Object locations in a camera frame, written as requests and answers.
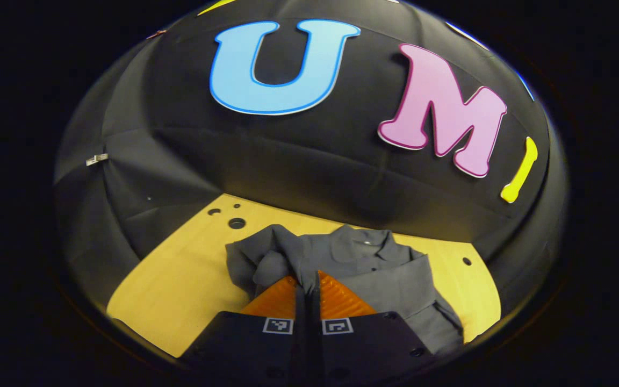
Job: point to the black backdrop cloth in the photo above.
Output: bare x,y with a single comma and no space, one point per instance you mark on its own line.
309,156

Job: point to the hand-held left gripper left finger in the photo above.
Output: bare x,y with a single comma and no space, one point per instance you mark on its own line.
256,344

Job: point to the silver metal clip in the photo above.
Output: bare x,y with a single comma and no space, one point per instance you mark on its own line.
96,159

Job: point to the small red clip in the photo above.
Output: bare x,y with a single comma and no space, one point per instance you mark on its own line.
156,34

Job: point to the grey button-up shirt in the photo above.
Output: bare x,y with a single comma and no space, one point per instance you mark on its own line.
384,269

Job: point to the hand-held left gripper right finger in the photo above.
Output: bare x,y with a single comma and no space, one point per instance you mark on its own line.
363,344

